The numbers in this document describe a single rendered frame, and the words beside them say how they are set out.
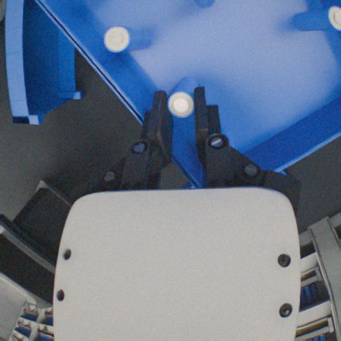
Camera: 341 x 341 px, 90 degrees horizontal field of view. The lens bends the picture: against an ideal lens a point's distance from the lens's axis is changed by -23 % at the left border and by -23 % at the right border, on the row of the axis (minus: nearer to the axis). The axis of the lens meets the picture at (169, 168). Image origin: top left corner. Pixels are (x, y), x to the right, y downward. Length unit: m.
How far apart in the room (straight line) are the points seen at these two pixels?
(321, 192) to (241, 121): 0.60
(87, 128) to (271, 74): 0.53
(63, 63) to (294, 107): 0.55
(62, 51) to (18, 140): 0.38
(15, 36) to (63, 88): 0.25
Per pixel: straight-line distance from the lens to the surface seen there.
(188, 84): 0.16
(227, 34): 0.20
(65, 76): 0.63
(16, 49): 0.47
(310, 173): 0.70
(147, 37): 0.18
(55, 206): 0.81
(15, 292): 0.74
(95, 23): 0.22
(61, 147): 0.73
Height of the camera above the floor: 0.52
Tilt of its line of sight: 57 degrees down
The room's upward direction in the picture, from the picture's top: 166 degrees counter-clockwise
